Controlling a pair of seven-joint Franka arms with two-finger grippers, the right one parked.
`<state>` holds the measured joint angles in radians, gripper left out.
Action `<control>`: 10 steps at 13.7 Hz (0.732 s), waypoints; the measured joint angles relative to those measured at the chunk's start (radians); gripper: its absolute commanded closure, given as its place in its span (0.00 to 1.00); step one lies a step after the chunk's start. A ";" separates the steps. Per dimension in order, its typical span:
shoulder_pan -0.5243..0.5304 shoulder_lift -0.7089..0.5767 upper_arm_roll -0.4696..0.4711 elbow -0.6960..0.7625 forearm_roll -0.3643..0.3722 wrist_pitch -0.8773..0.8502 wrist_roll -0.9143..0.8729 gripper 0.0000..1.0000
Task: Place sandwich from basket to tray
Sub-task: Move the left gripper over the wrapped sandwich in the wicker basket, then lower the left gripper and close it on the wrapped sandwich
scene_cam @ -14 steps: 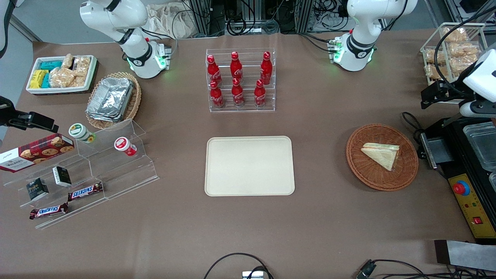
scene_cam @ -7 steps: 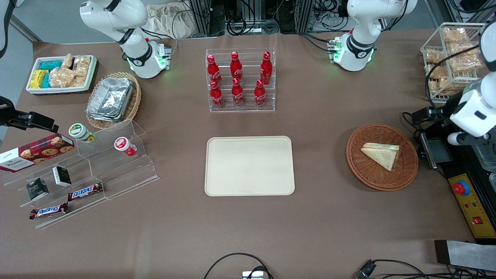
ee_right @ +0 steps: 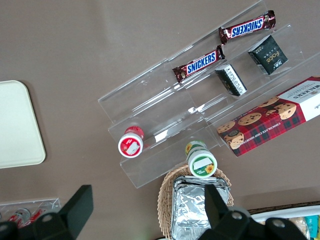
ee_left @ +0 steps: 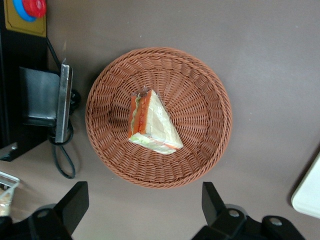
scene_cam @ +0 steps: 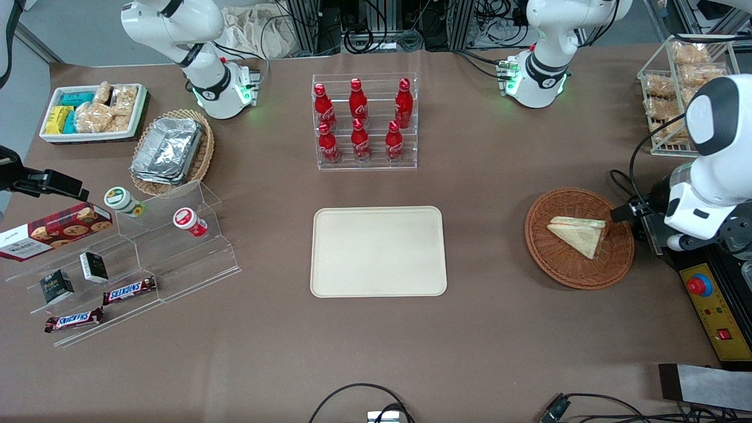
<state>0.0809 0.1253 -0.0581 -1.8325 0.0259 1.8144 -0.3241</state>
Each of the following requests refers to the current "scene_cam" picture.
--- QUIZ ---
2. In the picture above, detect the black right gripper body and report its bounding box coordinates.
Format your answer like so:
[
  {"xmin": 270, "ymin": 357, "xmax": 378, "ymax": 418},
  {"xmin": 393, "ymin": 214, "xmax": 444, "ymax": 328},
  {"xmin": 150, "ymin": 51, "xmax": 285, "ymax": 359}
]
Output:
[{"xmin": 0, "ymin": 146, "xmax": 27, "ymax": 193}]

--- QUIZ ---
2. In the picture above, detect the triangular sandwich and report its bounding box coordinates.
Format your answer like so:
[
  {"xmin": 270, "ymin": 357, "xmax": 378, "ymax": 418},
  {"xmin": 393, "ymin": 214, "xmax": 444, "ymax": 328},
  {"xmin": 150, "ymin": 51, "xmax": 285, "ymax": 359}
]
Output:
[{"xmin": 546, "ymin": 216, "xmax": 609, "ymax": 260}]

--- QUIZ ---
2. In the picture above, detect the white rectangular snack tray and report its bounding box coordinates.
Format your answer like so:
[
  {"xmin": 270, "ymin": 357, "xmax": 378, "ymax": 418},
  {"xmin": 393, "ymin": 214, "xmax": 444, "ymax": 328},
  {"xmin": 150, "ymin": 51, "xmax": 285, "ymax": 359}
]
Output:
[{"xmin": 39, "ymin": 83, "xmax": 149, "ymax": 145}]

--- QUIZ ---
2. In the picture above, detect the brown round wicker basket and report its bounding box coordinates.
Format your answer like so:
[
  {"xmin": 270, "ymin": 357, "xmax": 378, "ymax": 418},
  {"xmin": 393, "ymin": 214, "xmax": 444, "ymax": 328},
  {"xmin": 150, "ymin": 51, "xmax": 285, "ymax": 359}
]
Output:
[{"xmin": 524, "ymin": 187, "xmax": 636, "ymax": 291}]

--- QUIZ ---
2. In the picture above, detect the light oval wicker basket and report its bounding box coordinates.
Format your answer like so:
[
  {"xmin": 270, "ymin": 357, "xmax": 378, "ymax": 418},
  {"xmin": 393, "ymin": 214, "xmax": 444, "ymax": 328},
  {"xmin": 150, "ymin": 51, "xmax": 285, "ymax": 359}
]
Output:
[{"xmin": 129, "ymin": 108, "xmax": 215, "ymax": 197}]

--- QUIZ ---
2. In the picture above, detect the beige plastic serving tray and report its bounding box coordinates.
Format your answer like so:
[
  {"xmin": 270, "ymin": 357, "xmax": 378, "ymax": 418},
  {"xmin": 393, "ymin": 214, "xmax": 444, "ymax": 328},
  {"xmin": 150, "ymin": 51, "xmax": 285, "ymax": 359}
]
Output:
[{"xmin": 310, "ymin": 206, "xmax": 448, "ymax": 298}]

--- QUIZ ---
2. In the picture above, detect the red tartan cookie box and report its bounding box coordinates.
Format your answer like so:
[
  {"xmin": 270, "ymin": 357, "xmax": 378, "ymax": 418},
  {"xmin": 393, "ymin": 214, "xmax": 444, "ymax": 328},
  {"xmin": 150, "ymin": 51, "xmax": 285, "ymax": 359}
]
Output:
[{"xmin": 0, "ymin": 202, "xmax": 113, "ymax": 263}]

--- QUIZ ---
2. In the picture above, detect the green lid yogurt cup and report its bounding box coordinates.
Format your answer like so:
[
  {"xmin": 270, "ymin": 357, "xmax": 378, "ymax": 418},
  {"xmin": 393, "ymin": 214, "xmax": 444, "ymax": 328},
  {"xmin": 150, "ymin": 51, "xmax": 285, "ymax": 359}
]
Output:
[{"xmin": 104, "ymin": 186, "xmax": 146, "ymax": 219}]

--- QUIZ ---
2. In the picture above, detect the yellow snack packet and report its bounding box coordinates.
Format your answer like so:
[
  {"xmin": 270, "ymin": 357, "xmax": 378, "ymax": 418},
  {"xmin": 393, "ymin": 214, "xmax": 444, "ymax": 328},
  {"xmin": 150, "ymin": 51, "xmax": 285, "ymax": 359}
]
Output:
[{"xmin": 45, "ymin": 105, "xmax": 74, "ymax": 135}]

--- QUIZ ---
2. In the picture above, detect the red emergency stop button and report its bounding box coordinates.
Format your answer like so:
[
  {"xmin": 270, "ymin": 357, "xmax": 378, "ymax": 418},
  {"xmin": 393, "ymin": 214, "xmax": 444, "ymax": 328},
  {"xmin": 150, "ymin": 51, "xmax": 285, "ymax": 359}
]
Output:
[{"xmin": 686, "ymin": 273, "xmax": 713, "ymax": 298}]

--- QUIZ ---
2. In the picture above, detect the small black white-labelled box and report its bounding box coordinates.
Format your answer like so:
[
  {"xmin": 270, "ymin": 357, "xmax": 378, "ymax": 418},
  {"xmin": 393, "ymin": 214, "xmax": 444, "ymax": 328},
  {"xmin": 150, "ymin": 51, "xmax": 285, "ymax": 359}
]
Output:
[{"xmin": 79, "ymin": 251, "xmax": 110, "ymax": 284}]

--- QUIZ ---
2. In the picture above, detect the fried snack bag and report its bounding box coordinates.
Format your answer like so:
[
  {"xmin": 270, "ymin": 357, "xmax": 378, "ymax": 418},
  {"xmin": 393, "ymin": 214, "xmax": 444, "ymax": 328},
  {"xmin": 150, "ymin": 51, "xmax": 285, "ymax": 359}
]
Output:
[
  {"xmin": 649, "ymin": 120, "xmax": 691, "ymax": 145},
  {"xmin": 644, "ymin": 75, "xmax": 676, "ymax": 98},
  {"xmin": 679, "ymin": 63, "xmax": 729, "ymax": 89},
  {"xmin": 643, "ymin": 97, "xmax": 685, "ymax": 121},
  {"xmin": 672, "ymin": 42, "xmax": 711, "ymax": 65}
]

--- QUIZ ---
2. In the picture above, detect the small black gold-lettered box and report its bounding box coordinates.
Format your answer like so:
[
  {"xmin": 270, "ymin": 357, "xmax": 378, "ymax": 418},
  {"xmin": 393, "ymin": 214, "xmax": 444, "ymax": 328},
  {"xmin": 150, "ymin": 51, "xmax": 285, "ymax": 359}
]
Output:
[{"xmin": 39, "ymin": 269, "xmax": 75, "ymax": 305}]

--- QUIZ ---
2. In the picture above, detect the black yellow-panel sealing machine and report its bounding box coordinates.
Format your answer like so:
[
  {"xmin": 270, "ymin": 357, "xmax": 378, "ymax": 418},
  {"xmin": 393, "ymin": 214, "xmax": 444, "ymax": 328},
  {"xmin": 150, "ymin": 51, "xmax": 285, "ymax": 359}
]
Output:
[{"xmin": 637, "ymin": 200, "xmax": 752, "ymax": 371}]

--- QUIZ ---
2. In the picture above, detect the aluminium foil container stack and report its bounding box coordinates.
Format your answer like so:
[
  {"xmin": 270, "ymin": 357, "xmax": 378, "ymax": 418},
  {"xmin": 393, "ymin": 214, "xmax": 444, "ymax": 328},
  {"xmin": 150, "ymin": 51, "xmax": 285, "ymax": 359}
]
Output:
[{"xmin": 130, "ymin": 117, "xmax": 204, "ymax": 186}]

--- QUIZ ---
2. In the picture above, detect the brown Snickers bar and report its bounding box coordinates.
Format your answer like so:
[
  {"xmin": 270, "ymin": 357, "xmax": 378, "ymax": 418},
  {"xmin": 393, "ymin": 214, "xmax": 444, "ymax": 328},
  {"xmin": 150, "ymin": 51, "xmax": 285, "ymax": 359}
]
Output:
[
  {"xmin": 45, "ymin": 307, "xmax": 105, "ymax": 334},
  {"xmin": 102, "ymin": 276, "xmax": 157, "ymax": 306}
]

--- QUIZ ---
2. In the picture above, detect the red lid yogurt cup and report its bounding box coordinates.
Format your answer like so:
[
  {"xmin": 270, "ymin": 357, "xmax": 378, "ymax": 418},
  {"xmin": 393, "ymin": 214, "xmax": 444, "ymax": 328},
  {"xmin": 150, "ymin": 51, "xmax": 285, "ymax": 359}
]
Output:
[{"xmin": 173, "ymin": 207, "xmax": 209, "ymax": 238}]

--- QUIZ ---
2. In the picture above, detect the clear acrylic stepped display stand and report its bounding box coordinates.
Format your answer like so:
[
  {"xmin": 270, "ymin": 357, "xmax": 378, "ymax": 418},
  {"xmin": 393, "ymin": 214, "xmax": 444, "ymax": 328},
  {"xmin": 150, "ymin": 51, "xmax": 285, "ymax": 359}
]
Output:
[{"xmin": 5, "ymin": 179, "xmax": 243, "ymax": 348}]

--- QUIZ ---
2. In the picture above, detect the grey black-edged flat panel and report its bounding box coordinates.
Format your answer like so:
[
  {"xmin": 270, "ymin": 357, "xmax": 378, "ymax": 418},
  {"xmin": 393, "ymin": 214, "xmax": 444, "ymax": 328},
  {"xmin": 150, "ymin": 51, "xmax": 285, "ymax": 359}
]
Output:
[{"xmin": 658, "ymin": 363, "xmax": 752, "ymax": 412}]

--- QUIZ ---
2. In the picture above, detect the red cola bottle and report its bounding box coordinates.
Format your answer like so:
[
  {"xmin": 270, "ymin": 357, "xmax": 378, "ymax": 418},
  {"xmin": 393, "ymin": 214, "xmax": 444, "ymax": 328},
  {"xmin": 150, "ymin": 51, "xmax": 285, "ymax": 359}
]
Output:
[
  {"xmin": 385, "ymin": 120, "xmax": 404, "ymax": 163},
  {"xmin": 351, "ymin": 118, "xmax": 371, "ymax": 163},
  {"xmin": 394, "ymin": 78, "xmax": 414, "ymax": 129},
  {"xmin": 349, "ymin": 78, "xmax": 369, "ymax": 126},
  {"xmin": 314, "ymin": 83, "xmax": 337, "ymax": 131},
  {"xmin": 318, "ymin": 122, "xmax": 341, "ymax": 165}
]

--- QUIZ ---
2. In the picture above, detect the beige cloth bag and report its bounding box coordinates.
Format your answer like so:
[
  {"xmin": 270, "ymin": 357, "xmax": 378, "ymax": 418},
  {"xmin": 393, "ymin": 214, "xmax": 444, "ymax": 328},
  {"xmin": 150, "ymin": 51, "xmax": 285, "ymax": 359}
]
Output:
[{"xmin": 220, "ymin": 5, "xmax": 297, "ymax": 59}]

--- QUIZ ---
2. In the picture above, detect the clear acrylic bottle rack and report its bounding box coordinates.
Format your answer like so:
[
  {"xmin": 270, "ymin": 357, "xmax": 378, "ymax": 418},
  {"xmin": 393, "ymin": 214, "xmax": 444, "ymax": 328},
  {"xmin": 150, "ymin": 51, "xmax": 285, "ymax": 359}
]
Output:
[{"xmin": 311, "ymin": 73, "xmax": 418, "ymax": 172}]

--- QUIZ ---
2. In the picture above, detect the black machine power cable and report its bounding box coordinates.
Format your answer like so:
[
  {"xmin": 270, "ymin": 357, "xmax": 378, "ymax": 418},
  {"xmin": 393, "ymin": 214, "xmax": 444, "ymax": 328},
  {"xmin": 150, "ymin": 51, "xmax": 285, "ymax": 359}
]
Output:
[{"xmin": 609, "ymin": 169, "xmax": 647, "ymax": 206}]

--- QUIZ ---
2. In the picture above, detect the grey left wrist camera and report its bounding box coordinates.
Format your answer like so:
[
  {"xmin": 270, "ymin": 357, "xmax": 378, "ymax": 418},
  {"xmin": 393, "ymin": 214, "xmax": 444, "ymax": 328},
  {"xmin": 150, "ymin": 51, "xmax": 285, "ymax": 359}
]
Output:
[{"xmin": 666, "ymin": 219, "xmax": 752, "ymax": 261}]

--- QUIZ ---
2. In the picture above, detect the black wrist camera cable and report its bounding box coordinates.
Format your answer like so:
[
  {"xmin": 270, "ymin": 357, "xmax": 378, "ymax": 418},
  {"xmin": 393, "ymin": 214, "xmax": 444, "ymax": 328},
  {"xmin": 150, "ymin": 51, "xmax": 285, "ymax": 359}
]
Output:
[{"xmin": 629, "ymin": 113, "xmax": 688, "ymax": 203}]

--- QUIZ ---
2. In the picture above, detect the white wire snack rack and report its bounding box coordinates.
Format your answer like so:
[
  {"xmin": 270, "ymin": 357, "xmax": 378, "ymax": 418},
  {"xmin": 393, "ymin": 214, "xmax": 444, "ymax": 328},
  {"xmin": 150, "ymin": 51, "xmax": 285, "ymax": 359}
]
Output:
[{"xmin": 637, "ymin": 34, "xmax": 741, "ymax": 157}]

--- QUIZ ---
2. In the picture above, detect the black cable with plug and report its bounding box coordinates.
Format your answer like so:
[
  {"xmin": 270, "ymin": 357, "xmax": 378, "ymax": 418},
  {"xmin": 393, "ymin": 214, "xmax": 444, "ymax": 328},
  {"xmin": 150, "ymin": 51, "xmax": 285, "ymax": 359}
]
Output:
[{"xmin": 539, "ymin": 392, "xmax": 752, "ymax": 423}]

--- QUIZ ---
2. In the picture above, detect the black arm base cable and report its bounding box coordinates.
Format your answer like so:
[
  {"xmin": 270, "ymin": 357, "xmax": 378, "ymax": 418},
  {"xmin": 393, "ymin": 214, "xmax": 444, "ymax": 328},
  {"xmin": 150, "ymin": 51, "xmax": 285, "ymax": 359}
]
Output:
[
  {"xmin": 452, "ymin": 49, "xmax": 511, "ymax": 80},
  {"xmin": 213, "ymin": 40, "xmax": 271, "ymax": 89}
]

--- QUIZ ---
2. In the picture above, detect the aluminium frame post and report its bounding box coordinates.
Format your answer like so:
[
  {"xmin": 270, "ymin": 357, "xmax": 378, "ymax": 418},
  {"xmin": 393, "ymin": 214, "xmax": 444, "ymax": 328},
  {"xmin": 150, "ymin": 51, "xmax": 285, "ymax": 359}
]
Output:
[
  {"xmin": 286, "ymin": 0, "xmax": 323, "ymax": 56},
  {"xmin": 448, "ymin": 0, "xmax": 475, "ymax": 51}
]

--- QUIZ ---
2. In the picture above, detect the black looped cable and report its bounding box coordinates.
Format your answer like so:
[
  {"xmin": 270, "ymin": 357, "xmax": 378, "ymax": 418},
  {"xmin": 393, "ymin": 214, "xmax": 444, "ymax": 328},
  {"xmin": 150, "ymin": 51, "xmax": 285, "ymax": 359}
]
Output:
[{"xmin": 308, "ymin": 383, "xmax": 415, "ymax": 423}]

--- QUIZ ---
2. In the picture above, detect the black coiled cable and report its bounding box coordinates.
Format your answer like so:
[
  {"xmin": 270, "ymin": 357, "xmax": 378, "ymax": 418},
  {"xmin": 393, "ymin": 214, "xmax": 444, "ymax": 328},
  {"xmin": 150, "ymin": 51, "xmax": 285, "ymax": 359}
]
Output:
[{"xmin": 343, "ymin": 26, "xmax": 374, "ymax": 53}]

